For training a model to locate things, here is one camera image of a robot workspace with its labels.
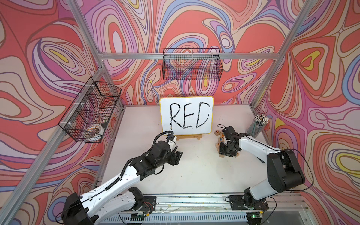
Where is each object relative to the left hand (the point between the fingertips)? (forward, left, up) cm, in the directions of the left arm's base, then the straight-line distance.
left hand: (179, 152), depth 76 cm
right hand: (+4, -28, -14) cm, 32 cm away
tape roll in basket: (+8, +43, +11) cm, 46 cm away
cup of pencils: (+20, -51, -2) cm, 55 cm away
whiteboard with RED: (+25, -5, +2) cm, 26 cm away
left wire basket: (+16, +53, +10) cm, 56 cm away
